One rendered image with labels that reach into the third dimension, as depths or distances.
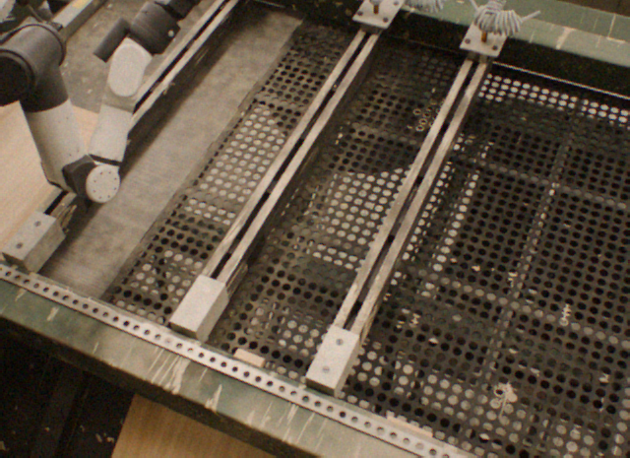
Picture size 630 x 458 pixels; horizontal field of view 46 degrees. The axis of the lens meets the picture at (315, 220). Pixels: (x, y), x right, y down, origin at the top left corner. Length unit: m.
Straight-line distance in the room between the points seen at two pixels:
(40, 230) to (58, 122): 0.35
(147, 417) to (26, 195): 0.61
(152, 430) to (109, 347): 0.30
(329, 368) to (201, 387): 0.25
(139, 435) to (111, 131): 0.70
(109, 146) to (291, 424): 0.67
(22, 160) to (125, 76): 0.53
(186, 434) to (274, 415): 0.37
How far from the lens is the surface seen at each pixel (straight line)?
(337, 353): 1.49
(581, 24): 2.64
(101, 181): 1.57
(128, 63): 1.58
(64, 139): 1.53
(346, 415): 1.45
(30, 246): 1.76
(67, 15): 2.39
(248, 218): 1.69
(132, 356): 1.56
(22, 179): 1.98
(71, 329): 1.63
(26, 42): 1.46
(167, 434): 1.80
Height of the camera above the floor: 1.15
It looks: 2 degrees up
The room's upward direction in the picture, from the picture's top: 20 degrees clockwise
